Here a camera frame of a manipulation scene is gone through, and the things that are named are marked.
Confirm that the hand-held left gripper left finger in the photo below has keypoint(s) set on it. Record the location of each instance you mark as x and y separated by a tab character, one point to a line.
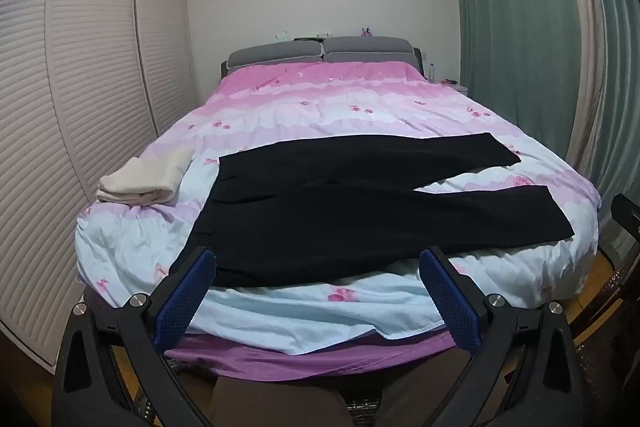
187	292

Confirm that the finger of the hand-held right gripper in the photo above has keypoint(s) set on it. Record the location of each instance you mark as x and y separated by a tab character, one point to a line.
626	219

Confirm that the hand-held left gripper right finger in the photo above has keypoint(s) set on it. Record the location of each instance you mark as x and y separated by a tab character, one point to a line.
450	294

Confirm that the black pants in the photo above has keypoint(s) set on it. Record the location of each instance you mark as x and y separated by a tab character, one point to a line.
325	217

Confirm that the purple bed sheet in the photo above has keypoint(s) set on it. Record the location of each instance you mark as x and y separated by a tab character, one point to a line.
280	364

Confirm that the folded beige cloth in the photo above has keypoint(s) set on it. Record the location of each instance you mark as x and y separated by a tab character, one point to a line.
145	182

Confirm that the beige curtain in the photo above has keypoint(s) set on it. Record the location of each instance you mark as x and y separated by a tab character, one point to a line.
582	57

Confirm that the white nightstand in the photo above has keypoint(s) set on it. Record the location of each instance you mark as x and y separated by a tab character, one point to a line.
456	88

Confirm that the pink floral duvet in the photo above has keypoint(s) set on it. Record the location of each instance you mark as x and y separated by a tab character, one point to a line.
350	107

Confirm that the clear plastic bottle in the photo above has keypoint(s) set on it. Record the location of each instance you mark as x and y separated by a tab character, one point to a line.
431	73

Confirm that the green curtain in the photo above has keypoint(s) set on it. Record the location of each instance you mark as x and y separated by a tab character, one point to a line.
505	7

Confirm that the grey headboard cushion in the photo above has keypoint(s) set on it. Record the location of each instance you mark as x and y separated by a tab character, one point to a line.
367	49
275	54

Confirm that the small purple toy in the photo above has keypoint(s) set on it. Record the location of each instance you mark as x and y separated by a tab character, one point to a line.
366	32

